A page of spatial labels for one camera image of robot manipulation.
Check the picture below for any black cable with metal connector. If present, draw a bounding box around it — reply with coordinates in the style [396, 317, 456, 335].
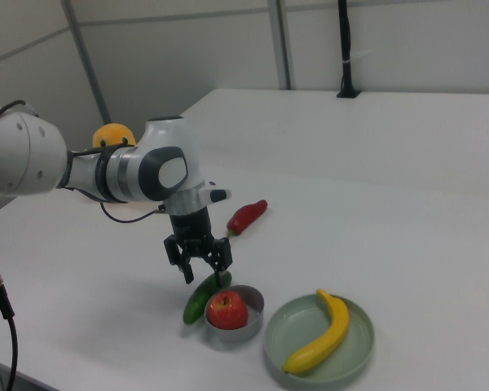
[0, 244, 20, 391]

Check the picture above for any orange plush dinosaur toy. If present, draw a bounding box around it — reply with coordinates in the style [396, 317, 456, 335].
[91, 122, 137, 148]

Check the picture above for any pale green plate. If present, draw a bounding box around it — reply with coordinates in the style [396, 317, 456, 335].
[262, 293, 376, 384]

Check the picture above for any black camera stand pole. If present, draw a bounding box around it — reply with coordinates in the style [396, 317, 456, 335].
[336, 0, 362, 99]

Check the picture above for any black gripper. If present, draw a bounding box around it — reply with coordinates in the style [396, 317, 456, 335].
[163, 205, 233, 288]

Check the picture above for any yellow toy banana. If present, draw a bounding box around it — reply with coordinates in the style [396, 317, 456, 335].
[280, 288, 350, 376]

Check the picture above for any green toy cucumber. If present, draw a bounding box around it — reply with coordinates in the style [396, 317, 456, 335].
[182, 270, 233, 326]

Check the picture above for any red toy apple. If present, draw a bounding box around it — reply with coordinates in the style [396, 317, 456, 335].
[208, 290, 249, 329]

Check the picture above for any grey metal bowl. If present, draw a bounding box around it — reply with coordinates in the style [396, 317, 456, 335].
[204, 284, 266, 342]

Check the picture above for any red toy chili pepper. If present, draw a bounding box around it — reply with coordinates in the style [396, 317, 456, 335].
[226, 199, 269, 238]

